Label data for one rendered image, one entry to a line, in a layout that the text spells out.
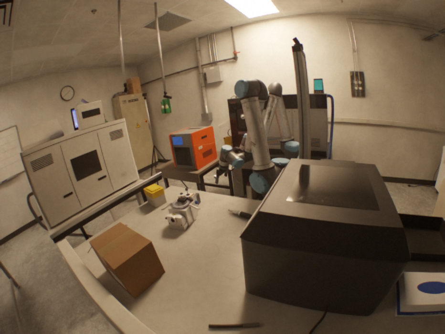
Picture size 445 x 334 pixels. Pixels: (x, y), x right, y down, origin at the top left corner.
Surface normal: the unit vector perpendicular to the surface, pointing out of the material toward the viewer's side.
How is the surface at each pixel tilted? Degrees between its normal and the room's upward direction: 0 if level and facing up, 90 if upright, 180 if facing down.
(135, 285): 90
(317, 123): 90
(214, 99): 90
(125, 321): 0
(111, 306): 0
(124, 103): 90
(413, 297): 0
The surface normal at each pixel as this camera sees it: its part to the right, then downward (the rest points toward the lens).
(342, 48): -0.50, 0.36
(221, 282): -0.12, -0.93
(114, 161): 0.86, 0.07
